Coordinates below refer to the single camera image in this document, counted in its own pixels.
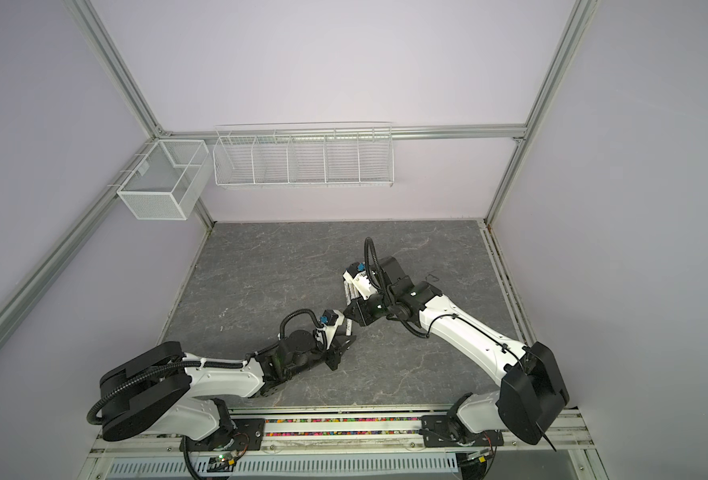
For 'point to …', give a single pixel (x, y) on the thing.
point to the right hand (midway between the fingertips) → (348, 315)
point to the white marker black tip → (347, 291)
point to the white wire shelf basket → (304, 154)
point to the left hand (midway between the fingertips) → (353, 339)
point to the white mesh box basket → (169, 180)
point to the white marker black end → (349, 326)
